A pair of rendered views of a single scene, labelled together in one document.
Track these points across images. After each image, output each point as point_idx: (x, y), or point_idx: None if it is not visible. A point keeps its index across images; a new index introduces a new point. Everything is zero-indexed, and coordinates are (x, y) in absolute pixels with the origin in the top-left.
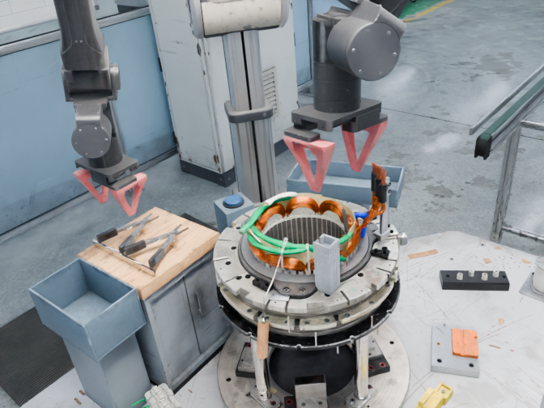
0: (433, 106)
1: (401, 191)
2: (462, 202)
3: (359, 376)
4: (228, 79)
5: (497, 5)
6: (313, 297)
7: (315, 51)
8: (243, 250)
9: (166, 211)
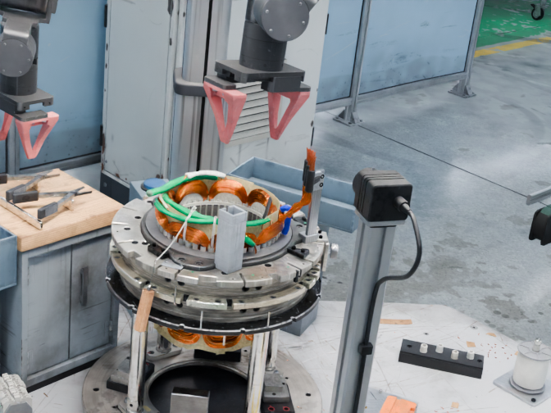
0: (539, 182)
1: (443, 296)
2: (534, 332)
3: (248, 400)
4: (184, 39)
5: None
6: (208, 272)
7: (247, 9)
8: (147, 220)
9: (69, 175)
